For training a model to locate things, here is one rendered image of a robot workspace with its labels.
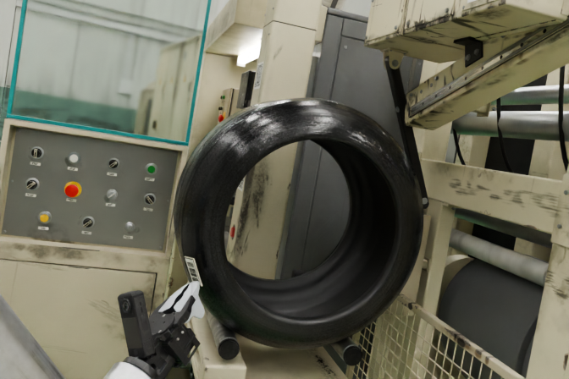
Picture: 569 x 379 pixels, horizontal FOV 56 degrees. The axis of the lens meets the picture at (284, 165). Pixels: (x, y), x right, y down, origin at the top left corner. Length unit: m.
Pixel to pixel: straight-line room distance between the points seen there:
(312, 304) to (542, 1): 0.87
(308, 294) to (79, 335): 0.80
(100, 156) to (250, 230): 0.59
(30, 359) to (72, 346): 1.19
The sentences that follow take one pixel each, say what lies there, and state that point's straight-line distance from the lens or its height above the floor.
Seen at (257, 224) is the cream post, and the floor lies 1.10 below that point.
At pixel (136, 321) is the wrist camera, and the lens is 0.99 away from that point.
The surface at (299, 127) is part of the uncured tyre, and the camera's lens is 1.09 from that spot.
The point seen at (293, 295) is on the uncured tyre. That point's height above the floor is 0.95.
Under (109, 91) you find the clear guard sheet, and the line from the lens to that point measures 1.79.
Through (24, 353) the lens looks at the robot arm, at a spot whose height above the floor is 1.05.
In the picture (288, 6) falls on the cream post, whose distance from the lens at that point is 1.50.
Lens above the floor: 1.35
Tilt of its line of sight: 3 degrees down
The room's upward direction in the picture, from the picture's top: 10 degrees clockwise
